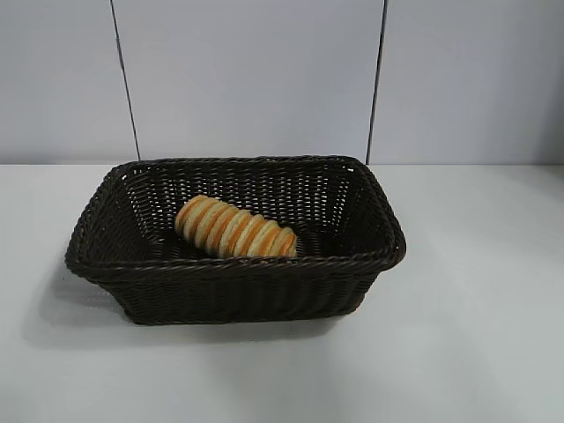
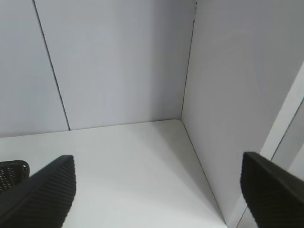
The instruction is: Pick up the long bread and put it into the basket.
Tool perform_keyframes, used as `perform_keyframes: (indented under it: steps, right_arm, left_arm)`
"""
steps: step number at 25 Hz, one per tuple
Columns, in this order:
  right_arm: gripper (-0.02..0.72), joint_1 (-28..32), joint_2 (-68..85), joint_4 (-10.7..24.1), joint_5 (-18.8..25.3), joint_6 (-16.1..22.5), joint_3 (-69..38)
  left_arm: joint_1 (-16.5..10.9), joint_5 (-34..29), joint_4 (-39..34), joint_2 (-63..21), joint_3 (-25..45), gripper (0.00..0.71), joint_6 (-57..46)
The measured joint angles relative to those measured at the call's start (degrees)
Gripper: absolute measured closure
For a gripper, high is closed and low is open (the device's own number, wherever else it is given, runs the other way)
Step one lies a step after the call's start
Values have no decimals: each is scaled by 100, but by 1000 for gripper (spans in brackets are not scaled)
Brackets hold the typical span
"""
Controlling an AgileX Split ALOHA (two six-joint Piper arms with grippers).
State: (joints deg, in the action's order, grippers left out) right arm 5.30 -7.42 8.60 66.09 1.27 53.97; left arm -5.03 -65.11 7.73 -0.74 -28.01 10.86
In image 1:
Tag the dark brown woven basket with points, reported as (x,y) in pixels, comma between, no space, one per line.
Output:
(220,295)

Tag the long striped bread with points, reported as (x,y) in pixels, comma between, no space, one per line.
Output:
(238,229)

